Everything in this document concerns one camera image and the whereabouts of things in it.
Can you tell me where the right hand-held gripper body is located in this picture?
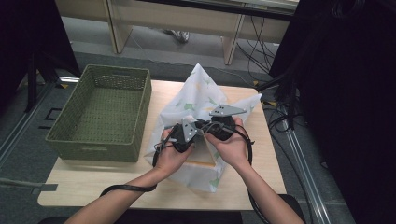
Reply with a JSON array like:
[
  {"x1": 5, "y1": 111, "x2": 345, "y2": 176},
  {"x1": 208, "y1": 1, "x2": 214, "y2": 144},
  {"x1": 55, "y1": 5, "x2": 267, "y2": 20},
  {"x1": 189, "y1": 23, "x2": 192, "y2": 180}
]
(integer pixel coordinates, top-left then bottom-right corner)
[{"x1": 195, "y1": 104, "x2": 248, "y2": 142}]

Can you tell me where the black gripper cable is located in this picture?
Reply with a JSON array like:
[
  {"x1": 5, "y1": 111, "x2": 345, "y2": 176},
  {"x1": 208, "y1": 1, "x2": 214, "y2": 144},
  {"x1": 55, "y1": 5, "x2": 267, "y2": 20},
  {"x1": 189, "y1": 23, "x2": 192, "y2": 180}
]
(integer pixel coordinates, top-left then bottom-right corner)
[
  {"x1": 232, "y1": 124, "x2": 272, "y2": 224},
  {"x1": 100, "y1": 136, "x2": 171, "y2": 198}
]

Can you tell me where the bundle of black floor cables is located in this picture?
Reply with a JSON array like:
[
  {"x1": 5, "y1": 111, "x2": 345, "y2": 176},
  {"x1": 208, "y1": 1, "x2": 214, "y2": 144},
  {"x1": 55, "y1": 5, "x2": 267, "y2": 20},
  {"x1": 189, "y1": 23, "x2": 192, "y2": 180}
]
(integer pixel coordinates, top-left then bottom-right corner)
[{"x1": 235, "y1": 15, "x2": 281, "y2": 82}]

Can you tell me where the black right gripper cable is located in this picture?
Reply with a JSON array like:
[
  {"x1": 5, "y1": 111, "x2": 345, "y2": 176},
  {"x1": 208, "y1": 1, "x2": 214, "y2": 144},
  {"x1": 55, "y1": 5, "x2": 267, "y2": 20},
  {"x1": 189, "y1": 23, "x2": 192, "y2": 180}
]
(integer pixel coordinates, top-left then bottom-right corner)
[{"x1": 232, "y1": 124, "x2": 272, "y2": 224}]

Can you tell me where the person's left hand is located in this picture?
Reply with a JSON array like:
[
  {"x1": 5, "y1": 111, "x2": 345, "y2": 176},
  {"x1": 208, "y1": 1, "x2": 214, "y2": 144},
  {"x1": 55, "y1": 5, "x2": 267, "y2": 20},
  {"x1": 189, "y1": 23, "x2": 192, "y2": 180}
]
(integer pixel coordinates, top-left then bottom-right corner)
[{"x1": 153, "y1": 127, "x2": 196, "y2": 177}]

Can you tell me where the black curtain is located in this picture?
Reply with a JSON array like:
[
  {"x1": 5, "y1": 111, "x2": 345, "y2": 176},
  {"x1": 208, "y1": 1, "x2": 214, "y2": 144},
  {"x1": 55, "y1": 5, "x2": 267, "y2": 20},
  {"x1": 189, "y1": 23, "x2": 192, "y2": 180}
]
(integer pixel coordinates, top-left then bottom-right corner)
[
  {"x1": 269, "y1": 0, "x2": 396, "y2": 224},
  {"x1": 0, "y1": 0, "x2": 81, "y2": 111}
]

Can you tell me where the person's right hand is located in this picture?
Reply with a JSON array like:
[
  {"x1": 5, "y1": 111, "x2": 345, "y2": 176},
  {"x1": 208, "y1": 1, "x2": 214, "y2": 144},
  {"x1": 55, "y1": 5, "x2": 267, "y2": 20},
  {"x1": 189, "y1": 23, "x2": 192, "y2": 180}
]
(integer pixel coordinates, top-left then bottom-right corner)
[{"x1": 204, "y1": 116, "x2": 250, "y2": 172}]

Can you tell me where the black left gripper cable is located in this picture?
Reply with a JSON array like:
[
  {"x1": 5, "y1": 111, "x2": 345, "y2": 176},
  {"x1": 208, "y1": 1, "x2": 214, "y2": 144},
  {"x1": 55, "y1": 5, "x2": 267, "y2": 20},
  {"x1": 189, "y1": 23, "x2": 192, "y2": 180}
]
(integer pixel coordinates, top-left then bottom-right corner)
[{"x1": 100, "y1": 136, "x2": 171, "y2": 198}]

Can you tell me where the white leaf-print laundry bag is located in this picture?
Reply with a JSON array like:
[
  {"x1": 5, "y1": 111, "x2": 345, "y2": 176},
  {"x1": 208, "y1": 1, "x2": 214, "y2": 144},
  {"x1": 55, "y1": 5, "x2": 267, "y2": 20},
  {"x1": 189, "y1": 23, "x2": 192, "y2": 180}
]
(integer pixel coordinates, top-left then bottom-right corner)
[{"x1": 144, "y1": 63, "x2": 262, "y2": 193}]

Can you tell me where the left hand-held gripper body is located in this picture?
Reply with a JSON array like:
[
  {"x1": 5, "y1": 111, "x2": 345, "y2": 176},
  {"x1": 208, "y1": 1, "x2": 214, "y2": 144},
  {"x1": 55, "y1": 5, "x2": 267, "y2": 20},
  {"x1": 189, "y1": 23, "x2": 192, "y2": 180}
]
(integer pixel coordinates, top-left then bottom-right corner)
[{"x1": 168, "y1": 117, "x2": 201, "y2": 154}]

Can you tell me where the green woven basket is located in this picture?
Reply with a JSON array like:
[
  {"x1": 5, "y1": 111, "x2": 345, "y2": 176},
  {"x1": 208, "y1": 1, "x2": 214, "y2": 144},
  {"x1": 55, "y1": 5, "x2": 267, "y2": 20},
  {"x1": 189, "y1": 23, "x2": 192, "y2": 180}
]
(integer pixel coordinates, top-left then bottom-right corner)
[{"x1": 45, "y1": 63, "x2": 153, "y2": 163}]

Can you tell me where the light wooden desk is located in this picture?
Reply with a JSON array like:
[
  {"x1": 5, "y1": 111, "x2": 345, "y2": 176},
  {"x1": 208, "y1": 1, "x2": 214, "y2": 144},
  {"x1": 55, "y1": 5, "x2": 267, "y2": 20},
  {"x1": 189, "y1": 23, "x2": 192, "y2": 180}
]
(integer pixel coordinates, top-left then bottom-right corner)
[{"x1": 55, "y1": 0, "x2": 301, "y2": 66}]

